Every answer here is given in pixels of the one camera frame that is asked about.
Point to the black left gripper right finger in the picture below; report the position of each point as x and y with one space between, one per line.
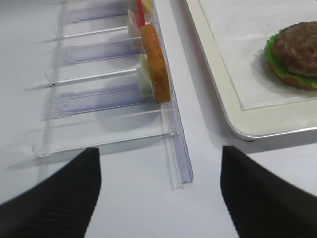
261 204

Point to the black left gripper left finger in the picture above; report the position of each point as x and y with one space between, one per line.
60 206

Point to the green lettuce on burger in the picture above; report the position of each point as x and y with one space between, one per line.
271 58

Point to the brown meat patty on burger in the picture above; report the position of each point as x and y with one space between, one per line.
296 47

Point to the brown bread slice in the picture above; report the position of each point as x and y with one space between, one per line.
156 63

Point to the red tomato slice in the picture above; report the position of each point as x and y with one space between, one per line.
141 18

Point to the yellow cheese slice in rack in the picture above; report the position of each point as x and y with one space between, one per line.
148 4

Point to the cream metal tray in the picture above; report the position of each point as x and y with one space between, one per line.
255 123

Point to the clear acrylic left rack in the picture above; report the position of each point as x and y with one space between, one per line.
99 92

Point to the bottom bun on tray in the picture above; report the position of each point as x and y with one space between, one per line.
299 82

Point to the white tray liner paper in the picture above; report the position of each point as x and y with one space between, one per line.
241 29

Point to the pink ham slice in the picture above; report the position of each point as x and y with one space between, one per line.
133 18

